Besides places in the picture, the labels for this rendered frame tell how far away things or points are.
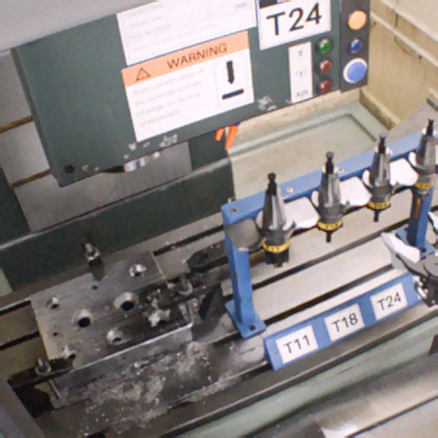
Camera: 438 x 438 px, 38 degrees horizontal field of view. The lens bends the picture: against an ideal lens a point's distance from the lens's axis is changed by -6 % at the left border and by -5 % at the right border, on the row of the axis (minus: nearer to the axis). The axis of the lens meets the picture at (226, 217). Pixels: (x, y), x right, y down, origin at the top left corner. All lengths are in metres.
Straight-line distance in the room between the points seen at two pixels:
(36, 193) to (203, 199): 0.49
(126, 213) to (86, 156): 0.99
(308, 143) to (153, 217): 0.72
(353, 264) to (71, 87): 0.94
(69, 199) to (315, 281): 0.64
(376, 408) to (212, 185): 0.77
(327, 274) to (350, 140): 0.92
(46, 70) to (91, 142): 0.12
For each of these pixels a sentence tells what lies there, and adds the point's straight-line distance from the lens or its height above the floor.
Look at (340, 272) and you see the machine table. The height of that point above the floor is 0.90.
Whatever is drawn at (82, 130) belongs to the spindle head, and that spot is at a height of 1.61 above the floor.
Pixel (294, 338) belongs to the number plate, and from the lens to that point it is 1.34.
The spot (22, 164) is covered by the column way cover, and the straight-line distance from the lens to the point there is 1.58.
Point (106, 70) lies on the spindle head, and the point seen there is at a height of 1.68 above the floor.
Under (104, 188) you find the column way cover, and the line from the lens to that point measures 1.69.
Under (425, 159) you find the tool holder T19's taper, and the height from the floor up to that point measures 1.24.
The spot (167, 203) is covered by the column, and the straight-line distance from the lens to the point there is 1.82.
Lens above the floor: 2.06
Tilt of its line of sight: 45 degrees down
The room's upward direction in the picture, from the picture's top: 8 degrees counter-clockwise
